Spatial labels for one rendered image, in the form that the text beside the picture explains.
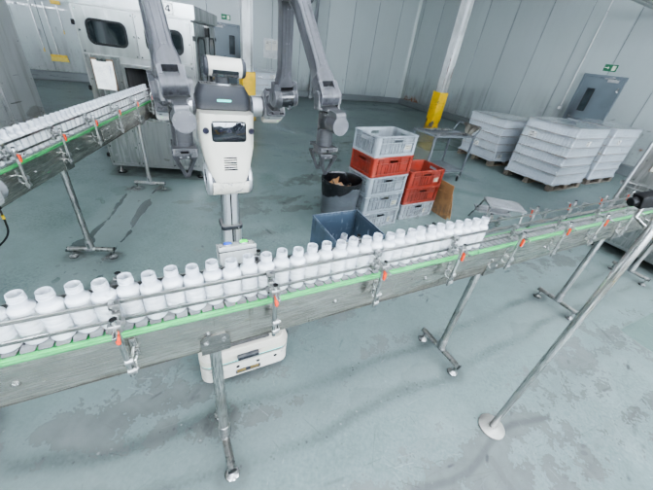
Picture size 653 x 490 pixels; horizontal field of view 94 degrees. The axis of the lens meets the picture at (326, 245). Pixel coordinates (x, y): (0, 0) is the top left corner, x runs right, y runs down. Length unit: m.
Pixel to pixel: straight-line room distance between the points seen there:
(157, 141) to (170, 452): 3.75
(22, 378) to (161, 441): 0.96
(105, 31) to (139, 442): 4.06
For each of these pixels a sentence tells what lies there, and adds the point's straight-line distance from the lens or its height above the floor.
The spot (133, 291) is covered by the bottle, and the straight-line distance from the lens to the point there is 1.05.
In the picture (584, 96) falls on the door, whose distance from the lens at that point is 11.57.
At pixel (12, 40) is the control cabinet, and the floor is 1.27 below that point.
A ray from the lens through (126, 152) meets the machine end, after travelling 4.97.
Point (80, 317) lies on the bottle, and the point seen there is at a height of 1.07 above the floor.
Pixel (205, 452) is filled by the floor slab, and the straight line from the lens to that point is 1.95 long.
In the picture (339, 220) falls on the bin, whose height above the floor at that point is 0.89.
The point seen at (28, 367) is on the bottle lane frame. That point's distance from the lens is 1.20.
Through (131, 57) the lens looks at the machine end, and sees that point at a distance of 4.66.
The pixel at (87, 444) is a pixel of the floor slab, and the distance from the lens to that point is 2.15.
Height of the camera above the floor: 1.77
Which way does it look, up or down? 33 degrees down
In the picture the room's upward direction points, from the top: 8 degrees clockwise
